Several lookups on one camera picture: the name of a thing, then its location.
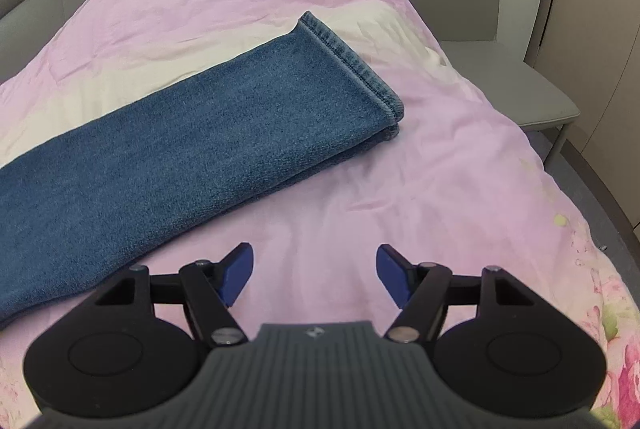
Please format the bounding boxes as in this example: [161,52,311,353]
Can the pink floral blanket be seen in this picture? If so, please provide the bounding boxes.
[0,0,640,429]

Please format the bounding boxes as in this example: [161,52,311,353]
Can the blue denim pants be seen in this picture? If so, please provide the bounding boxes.
[0,10,405,330]

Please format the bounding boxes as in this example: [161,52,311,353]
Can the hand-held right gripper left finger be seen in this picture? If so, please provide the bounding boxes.
[92,243,254,349]

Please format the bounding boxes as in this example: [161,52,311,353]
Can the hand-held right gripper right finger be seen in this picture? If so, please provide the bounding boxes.
[376,244,543,346]

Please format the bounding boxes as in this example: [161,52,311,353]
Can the beige wardrobe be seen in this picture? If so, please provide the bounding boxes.
[522,0,640,232]

